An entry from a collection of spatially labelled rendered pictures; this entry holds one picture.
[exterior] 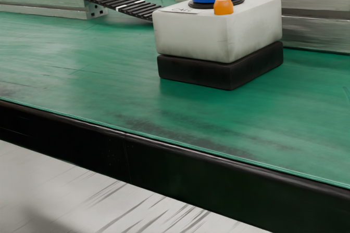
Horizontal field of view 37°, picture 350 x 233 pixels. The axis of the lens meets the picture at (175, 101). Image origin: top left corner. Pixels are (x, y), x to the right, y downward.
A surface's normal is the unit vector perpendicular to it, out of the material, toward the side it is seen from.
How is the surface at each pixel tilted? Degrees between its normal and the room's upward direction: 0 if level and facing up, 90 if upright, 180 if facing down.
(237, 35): 90
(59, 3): 90
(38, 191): 0
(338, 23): 90
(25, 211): 0
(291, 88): 0
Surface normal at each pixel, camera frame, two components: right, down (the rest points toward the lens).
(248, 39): 0.74, 0.16
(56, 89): -0.11, -0.93
